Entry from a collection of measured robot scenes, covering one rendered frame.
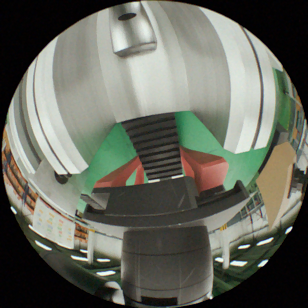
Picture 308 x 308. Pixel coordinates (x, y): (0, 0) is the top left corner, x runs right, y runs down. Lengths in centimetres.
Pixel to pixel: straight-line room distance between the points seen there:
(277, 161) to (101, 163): 44
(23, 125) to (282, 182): 53
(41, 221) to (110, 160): 299
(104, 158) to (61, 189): 9
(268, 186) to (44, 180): 51
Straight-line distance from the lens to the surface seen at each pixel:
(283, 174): 36
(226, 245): 655
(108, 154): 15
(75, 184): 18
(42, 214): 303
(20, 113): 17
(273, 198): 40
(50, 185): 16
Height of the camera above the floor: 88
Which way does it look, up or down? 49 degrees down
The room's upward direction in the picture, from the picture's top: 179 degrees clockwise
